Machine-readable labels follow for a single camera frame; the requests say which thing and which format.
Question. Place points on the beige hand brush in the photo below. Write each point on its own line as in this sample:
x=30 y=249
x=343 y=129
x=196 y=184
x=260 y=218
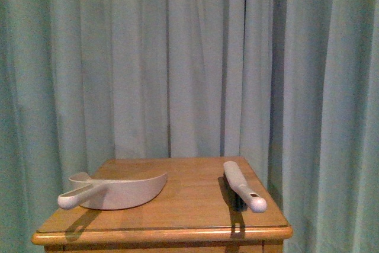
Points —
x=243 y=196

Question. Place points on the light blue curtain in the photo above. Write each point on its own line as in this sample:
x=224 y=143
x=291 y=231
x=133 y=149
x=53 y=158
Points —
x=291 y=85

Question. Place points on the wooden nightstand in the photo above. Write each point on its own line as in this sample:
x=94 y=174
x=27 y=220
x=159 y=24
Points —
x=193 y=213

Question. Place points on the beige plastic dustpan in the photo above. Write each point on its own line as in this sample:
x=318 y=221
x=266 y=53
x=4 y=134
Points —
x=100 y=194

